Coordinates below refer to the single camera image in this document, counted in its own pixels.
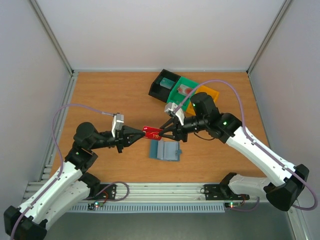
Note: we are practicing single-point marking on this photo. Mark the green plastic bin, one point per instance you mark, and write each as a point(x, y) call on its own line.
point(174, 96)

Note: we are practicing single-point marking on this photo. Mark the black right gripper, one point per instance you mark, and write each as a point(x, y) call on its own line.
point(180, 130)

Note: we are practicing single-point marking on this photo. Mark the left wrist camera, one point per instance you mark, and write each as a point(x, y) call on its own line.
point(117, 123)

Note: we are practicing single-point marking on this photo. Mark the teal card holder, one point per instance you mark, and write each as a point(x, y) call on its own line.
point(169, 151)

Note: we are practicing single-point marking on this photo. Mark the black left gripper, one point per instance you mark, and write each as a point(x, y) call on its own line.
point(124, 136)

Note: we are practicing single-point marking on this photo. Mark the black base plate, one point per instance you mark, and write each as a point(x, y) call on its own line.
point(213, 192)
point(109, 193)

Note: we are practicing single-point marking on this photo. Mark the red patterned card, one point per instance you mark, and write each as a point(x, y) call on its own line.
point(184, 89)

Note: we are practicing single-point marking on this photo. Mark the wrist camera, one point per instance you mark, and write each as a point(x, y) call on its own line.
point(172, 110)
point(117, 123)

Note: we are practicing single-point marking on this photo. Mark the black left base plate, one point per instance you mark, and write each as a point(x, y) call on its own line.
point(109, 193)

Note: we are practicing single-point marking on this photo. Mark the black plastic bin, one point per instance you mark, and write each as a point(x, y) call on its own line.
point(158, 92)

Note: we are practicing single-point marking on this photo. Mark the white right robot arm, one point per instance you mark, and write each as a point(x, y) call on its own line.
point(283, 181)

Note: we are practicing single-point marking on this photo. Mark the red VIP card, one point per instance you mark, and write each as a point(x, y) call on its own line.
point(152, 133)

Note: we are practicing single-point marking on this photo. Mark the grey slotted cable duct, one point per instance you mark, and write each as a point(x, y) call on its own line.
point(135, 208)

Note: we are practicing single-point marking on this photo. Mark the aluminium front rail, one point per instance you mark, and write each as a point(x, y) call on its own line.
point(160, 193)

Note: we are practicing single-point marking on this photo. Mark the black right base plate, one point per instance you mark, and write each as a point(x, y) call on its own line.
point(213, 192)

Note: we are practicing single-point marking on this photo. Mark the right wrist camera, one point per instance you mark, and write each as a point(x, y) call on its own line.
point(172, 110)

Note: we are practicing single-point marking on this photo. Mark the teal card in bin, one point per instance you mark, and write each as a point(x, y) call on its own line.
point(166, 83)

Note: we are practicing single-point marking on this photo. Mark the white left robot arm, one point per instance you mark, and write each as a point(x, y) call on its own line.
point(70, 184)

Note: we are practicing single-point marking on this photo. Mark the yellow plastic bin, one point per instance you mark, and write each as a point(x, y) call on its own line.
point(202, 101)

